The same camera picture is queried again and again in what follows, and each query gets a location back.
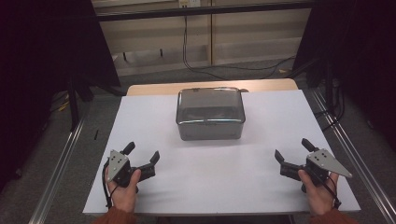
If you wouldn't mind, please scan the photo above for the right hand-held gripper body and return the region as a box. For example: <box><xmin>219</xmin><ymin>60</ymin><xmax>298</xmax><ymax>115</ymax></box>
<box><xmin>279</xmin><ymin>147</ymin><xmax>354</xmax><ymax>188</ymax></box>

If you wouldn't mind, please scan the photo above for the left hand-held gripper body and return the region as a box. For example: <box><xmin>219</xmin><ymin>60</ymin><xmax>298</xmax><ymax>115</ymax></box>
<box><xmin>106</xmin><ymin>149</ymin><xmax>157</xmax><ymax>189</ymax></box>

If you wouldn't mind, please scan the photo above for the grey translucent storage box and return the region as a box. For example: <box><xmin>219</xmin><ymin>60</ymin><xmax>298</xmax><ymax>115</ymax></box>
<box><xmin>176</xmin><ymin>87</ymin><xmax>247</xmax><ymax>142</ymax></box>

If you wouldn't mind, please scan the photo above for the clear plastic container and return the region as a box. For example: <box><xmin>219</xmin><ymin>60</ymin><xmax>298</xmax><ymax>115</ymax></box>
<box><xmin>176</xmin><ymin>87</ymin><xmax>247</xmax><ymax>126</ymax></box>

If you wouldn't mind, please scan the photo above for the person's left hand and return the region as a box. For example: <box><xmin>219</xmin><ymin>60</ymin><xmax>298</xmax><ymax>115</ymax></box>
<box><xmin>105</xmin><ymin>168</ymin><xmax>143</xmax><ymax>215</ymax></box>

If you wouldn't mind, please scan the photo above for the person's right hand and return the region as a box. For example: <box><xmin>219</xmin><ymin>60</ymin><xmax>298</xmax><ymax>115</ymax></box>
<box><xmin>297</xmin><ymin>169</ymin><xmax>341</xmax><ymax>217</ymax></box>

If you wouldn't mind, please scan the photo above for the wooden table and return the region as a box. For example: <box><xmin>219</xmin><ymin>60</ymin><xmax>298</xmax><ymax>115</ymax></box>
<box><xmin>125</xmin><ymin>77</ymin><xmax>300</xmax><ymax>97</ymax></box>

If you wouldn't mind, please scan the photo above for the white table board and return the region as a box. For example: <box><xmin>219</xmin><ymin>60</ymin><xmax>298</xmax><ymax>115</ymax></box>
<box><xmin>81</xmin><ymin>89</ymin><xmax>361</xmax><ymax>217</ymax></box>

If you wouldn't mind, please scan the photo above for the black metal stand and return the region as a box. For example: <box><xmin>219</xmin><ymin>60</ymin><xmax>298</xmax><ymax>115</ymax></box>
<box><xmin>65</xmin><ymin>76</ymin><xmax>95</xmax><ymax>133</ymax></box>

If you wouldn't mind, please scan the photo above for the black stand leg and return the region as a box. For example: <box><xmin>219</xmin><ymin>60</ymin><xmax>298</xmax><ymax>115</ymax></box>
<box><xmin>289</xmin><ymin>58</ymin><xmax>319</xmax><ymax>79</ymax></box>

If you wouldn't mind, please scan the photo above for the left hand-held gripper black cable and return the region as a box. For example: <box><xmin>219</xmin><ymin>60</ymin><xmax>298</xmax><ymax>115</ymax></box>
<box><xmin>101</xmin><ymin>160</ymin><xmax>121</xmax><ymax>209</ymax></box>

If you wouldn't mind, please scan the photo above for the hand-held gripper black cable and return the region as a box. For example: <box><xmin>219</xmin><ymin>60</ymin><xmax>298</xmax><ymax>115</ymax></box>
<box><xmin>313</xmin><ymin>172</ymin><xmax>343</xmax><ymax>209</ymax></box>
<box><xmin>101</xmin><ymin>160</ymin><xmax>121</xmax><ymax>209</ymax></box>

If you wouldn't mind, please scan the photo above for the right hand-held gripper black cable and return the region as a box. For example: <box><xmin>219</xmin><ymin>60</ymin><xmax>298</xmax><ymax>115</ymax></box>
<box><xmin>313</xmin><ymin>172</ymin><xmax>343</xmax><ymax>209</ymax></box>

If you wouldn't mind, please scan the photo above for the aluminium floor rail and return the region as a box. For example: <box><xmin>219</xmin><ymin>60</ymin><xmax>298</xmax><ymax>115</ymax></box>
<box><xmin>28</xmin><ymin>118</ymin><xmax>87</xmax><ymax>224</ymax></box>
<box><xmin>310</xmin><ymin>88</ymin><xmax>396</xmax><ymax>224</ymax></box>

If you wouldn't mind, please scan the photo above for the bundle of black cables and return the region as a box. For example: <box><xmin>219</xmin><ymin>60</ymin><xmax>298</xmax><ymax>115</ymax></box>
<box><xmin>313</xmin><ymin>77</ymin><xmax>347</xmax><ymax>133</ymax></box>

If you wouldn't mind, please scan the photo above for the black floor cable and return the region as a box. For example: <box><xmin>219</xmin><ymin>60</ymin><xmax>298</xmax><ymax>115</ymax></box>
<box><xmin>181</xmin><ymin>15</ymin><xmax>283</xmax><ymax>80</ymax></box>

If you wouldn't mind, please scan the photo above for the pale wooden post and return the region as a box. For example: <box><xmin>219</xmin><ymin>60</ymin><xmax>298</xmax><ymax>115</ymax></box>
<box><xmin>206</xmin><ymin>0</ymin><xmax>217</xmax><ymax>66</ymax></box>

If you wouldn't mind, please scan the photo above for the white wall outlet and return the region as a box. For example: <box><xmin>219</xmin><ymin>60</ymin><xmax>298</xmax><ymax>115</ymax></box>
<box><xmin>178</xmin><ymin>0</ymin><xmax>202</xmax><ymax>9</ymax></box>

